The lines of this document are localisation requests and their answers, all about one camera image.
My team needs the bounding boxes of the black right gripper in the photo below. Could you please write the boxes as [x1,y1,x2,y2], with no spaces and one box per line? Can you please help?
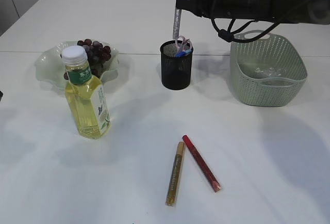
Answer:
[175,0,272,19]

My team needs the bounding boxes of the silver glitter pen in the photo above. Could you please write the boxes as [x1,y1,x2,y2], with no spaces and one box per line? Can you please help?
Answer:
[172,6,182,40]

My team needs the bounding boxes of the pink safety scissors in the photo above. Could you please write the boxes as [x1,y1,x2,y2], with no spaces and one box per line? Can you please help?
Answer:
[175,36,191,55]

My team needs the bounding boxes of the blue safety scissors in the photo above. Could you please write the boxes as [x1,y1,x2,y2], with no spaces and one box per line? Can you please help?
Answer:
[175,36,193,57]

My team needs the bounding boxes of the yellow tea plastic bottle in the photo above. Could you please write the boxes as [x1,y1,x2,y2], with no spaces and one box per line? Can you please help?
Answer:
[61,45,110,139]

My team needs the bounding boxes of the clear plastic sheet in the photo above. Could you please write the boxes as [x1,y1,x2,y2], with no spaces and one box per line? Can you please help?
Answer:
[254,67,282,78]

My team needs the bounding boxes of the purple artificial grape bunch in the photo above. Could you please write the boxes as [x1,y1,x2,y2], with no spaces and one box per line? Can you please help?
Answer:
[60,39,114,84]

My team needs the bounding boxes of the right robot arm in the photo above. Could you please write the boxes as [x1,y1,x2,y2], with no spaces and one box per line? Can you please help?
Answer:
[176,0,329,25]

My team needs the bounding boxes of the black mesh pen holder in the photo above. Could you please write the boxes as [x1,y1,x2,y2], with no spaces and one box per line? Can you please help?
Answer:
[160,40,194,90]

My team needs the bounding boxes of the green plastic woven basket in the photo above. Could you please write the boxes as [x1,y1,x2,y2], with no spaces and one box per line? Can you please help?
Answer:
[230,34,307,107]

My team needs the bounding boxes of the red glitter pen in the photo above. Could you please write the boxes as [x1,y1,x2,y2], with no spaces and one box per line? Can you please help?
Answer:
[182,135,222,193]

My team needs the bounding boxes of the gold glitter pen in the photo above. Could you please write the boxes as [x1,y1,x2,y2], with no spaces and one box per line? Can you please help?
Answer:
[166,141,185,206]

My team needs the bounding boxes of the green wavy glass bowl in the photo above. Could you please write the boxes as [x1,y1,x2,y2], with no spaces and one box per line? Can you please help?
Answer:
[35,40,119,91]

